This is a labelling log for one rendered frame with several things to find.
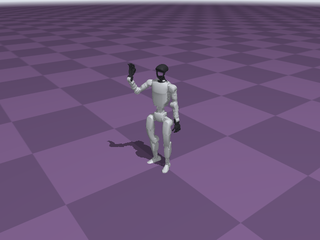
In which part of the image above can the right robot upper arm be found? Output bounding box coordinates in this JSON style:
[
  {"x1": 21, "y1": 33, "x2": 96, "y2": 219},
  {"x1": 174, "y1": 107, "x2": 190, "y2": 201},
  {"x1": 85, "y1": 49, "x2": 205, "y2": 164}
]
[{"x1": 134, "y1": 79, "x2": 153, "y2": 95}]

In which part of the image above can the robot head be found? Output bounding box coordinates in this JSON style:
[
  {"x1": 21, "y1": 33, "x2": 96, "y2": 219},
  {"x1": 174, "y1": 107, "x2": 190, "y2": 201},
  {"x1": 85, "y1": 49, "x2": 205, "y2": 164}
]
[{"x1": 155, "y1": 64, "x2": 169, "y2": 83}]

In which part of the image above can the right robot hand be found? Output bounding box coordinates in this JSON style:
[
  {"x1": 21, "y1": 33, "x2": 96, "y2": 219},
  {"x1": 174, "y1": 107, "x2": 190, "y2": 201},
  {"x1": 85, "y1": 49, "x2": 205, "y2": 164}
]
[{"x1": 127, "y1": 63, "x2": 136, "y2": 82}]

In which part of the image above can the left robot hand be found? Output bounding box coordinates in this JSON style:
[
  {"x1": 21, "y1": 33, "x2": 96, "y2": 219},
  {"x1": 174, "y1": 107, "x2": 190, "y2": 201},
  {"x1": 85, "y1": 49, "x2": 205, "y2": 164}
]
[{"x1": 172, "y1": 119, "x2": 181, "y2": 133}]

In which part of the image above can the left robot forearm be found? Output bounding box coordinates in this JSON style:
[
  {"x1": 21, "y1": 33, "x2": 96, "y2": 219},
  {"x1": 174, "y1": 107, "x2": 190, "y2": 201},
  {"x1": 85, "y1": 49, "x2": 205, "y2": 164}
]
[{"x1": 172, "y1": 102, "x2": 180, "y2": 123}]

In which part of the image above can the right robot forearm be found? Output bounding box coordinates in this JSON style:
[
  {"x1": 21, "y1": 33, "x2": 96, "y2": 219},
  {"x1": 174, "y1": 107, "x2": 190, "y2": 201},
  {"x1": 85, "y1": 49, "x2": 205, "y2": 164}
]
[{"x1": 127, "y1": 77, "x2": 138, "y2": 90}]

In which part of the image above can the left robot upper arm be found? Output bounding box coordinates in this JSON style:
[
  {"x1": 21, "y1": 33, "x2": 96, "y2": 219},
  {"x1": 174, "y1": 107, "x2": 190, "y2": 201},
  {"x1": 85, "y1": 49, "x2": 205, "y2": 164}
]
[{"x1": 168, "y1": 84, "x2": 178, "y2": 108}]

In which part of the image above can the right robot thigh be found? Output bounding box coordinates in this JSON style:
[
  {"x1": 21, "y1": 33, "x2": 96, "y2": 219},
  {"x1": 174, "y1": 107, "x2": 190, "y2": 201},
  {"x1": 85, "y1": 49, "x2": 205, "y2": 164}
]
[{"x1": 146, "y1": 113, "x2": 159, "y2": 143}]

